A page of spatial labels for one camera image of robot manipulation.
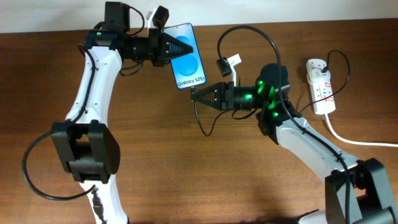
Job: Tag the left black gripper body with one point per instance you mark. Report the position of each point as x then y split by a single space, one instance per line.
154 46

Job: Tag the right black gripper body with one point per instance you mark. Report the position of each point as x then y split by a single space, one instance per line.
229 95

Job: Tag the blue Samsung Galaxy smartphone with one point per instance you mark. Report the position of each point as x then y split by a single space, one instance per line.
188 69

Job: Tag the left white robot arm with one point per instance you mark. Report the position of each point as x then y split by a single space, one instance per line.
86 148

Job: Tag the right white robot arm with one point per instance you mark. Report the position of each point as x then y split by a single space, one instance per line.
356 191

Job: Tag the white USB charger plug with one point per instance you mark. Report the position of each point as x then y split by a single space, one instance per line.
316 76

